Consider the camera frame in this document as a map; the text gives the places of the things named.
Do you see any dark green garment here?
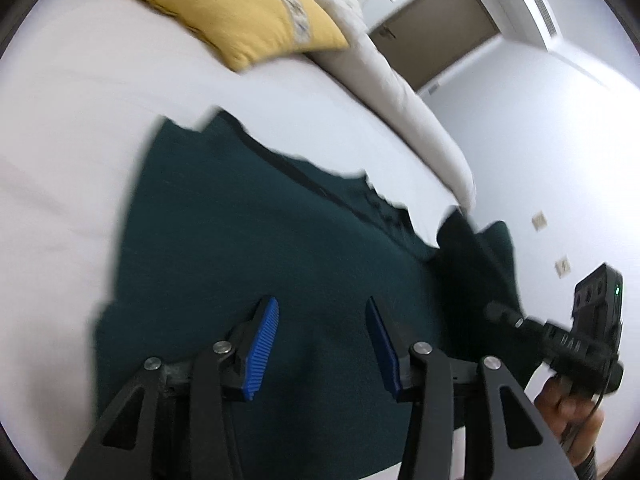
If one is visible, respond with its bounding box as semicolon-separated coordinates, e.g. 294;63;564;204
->
94;112;520;479

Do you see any right hand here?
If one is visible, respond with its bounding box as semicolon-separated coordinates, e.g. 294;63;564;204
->
534;377;604;466

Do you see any beige duvet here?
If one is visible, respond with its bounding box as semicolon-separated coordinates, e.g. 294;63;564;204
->
296;0;476;210

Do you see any brown door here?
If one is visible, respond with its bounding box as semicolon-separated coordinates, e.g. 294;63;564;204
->
370;0;500;91

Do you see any white bed sheet mattress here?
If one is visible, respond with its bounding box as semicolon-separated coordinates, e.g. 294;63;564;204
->
1;0;458;479

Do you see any yellow decorative pillow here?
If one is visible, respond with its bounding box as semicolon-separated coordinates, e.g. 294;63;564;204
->
141;0;348;72

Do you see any black cable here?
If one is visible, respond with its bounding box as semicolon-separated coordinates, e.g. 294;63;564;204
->
560;374;616;451

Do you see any lower beige wall socket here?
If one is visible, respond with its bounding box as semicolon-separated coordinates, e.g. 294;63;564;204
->
554;256;572;278

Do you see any beige wall socket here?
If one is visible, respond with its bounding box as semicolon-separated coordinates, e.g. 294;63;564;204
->
532;211;548;232
554;256;572;278

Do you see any upper beige wall socket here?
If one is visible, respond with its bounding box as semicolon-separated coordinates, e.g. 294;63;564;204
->
532;211;548;232

